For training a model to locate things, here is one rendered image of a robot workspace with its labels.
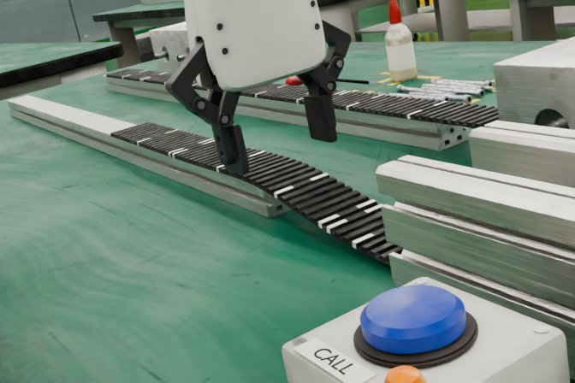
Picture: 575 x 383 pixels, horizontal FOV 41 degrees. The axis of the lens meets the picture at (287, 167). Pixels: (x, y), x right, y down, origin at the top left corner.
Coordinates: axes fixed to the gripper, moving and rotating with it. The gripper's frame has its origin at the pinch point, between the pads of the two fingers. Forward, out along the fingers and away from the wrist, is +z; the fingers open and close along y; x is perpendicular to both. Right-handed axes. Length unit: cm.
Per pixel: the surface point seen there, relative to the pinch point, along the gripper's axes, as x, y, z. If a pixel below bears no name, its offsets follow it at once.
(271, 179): -0.1, 1.3, 2.9
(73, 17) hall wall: -1096, -303, 35
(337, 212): 7.7, 0.6, 4.4
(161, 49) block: -92, -28, 1
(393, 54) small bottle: -30.0, -36.6, 2.2
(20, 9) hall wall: -1093, -232, 9
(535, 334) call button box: 34.8, 10.2, 0.1
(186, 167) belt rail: -16.0, 2.1, 4.1
